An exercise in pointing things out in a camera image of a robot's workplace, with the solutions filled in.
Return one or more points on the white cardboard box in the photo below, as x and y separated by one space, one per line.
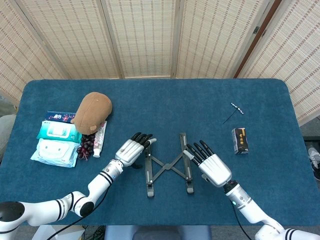
45 232

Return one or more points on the white wet wipes pack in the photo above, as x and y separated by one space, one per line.
55 152

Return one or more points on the blue grey robot torso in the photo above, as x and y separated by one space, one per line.
157 233

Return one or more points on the dark blue tissue box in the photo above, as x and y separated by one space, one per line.
57 116

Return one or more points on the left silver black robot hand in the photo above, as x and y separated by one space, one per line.
130 152

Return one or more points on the small black carton box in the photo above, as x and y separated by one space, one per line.
240 141

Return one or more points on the teal wet wipes pack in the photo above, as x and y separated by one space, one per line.
55 131

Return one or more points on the red grape bunch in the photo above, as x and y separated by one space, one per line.
86 145

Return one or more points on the black folding laptop stand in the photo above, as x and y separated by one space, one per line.
167 166

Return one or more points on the white sneaker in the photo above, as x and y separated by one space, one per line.
313 155

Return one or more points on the brown capybara plush toy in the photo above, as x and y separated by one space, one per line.
92 110

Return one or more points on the blue felt table cover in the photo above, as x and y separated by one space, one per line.
175 100

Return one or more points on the floral toothpaste tube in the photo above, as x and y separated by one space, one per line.
98 142

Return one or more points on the bamboo folding screen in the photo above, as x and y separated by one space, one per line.
147 37

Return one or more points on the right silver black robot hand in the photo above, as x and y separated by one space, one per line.
215 170

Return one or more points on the black metal screen hinge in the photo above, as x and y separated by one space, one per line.
264 33
256 30

